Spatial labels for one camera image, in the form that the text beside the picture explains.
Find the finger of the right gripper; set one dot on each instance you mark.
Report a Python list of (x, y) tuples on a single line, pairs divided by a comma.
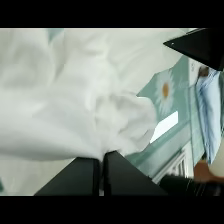
[(203, 45)]

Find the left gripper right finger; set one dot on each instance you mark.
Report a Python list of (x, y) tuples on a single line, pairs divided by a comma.
[(123, 178)]

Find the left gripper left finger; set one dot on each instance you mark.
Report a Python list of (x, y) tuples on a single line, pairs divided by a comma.
[(78, 178)]

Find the white shirt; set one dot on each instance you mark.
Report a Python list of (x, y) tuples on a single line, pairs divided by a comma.
[(73, 100)]

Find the light blue garment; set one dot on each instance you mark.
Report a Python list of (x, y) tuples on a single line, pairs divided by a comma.
[(210, 110)]

